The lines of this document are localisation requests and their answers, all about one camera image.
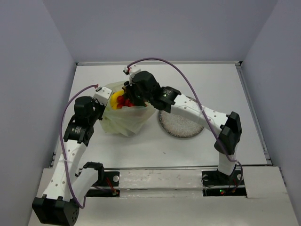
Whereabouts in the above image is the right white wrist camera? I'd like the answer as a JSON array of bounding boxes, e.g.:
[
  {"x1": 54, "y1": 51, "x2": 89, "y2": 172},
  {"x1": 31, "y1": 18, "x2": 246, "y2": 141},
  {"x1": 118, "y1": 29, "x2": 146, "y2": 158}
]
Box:
[{"x1": 123, "y1": 65, "x2": 141, "y2": 77}]

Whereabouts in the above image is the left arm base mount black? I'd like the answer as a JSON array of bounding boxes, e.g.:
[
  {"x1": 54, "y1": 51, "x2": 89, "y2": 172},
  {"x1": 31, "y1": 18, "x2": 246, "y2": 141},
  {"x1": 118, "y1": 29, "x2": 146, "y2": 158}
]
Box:
[{"x1": 87, "y1": 171, "x2": 120, "y2": 198}]

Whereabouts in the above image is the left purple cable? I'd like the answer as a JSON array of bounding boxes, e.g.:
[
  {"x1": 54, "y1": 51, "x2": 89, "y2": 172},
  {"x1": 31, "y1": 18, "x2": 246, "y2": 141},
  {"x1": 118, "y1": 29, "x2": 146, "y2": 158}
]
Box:
[{"x1": 58, "y1": 84, "x2": 99, "y2": 209}]

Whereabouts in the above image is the yellow fake banana bunch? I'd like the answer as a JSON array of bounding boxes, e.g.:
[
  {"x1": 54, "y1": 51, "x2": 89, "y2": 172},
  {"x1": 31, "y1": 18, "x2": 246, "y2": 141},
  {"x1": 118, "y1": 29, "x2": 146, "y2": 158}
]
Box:
[{"x1": 110, "y1": 91, "x2": 124, "y2": 110}]

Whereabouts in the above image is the light green plastic bag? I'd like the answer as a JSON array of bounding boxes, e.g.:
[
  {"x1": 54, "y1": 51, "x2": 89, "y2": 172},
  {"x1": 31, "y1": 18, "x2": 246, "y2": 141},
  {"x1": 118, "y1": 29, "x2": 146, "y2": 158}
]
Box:
[{"x1": 100, "y1": 81, "x2": 156, "y2": 137}]

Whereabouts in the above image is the speckled grey round plate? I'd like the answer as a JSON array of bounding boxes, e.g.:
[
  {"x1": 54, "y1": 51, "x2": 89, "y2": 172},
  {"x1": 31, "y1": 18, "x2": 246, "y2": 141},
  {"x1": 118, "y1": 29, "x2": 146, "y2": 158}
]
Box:
[{"x1": 158, "y1": 111, "x2": 204, "y2": 138}]

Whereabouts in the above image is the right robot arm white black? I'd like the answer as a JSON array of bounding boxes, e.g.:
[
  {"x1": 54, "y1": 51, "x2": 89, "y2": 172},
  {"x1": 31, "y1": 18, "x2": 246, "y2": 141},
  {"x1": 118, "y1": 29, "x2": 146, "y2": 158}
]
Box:
[{"x1": 125, "y1": 70, "x2": 242, "y2": 185}]

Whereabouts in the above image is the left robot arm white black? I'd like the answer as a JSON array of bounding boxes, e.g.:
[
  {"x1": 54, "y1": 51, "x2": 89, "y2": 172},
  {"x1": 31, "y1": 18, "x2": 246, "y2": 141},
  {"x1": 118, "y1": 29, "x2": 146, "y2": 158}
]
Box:
[{"x1": 32, "y1": 96, "x2": 108, "y2": 226}]

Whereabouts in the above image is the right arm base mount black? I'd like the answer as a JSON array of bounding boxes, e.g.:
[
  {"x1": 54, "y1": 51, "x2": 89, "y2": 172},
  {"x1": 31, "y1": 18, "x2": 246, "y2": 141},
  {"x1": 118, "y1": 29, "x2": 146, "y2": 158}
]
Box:
[{"x1": 201, "y1": 170, "x2": 247, "y2": 197}]

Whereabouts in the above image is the red fake cherry bunch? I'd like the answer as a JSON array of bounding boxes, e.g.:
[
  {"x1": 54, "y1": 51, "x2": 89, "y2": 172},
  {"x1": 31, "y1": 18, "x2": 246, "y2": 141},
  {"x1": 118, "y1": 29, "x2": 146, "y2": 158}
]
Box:
[{"x1": 117, "y1": 96, "x2": 135, "y2": 109}]

